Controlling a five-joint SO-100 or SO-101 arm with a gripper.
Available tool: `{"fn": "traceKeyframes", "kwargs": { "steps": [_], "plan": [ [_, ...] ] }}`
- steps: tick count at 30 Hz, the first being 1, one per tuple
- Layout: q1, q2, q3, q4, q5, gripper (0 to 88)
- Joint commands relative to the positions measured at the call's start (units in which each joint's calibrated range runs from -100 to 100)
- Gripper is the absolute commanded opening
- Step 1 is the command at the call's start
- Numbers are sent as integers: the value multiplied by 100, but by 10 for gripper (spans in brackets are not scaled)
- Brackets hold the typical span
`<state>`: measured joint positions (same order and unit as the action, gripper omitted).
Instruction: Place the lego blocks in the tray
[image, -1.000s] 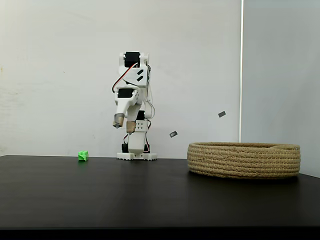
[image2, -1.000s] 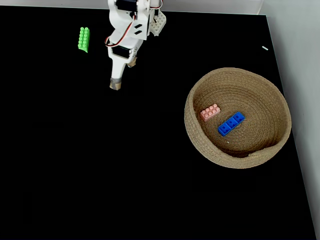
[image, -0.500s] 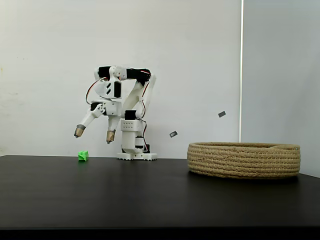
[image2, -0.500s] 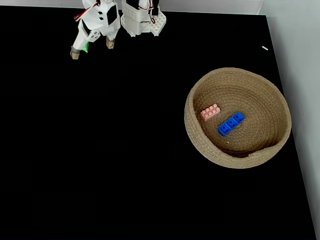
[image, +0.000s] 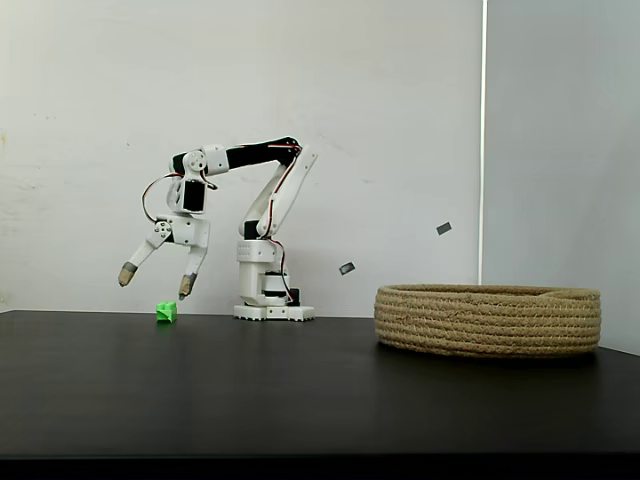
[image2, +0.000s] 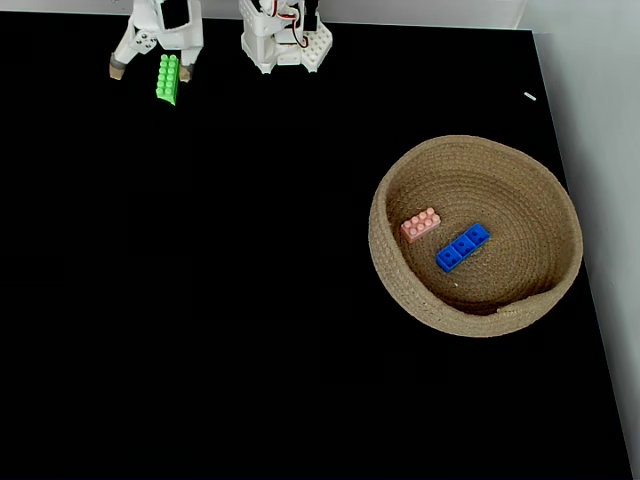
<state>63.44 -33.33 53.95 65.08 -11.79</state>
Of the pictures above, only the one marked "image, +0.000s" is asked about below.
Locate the woven rope basket tray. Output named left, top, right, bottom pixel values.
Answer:
left=373, top=283, right=602, bottom=359

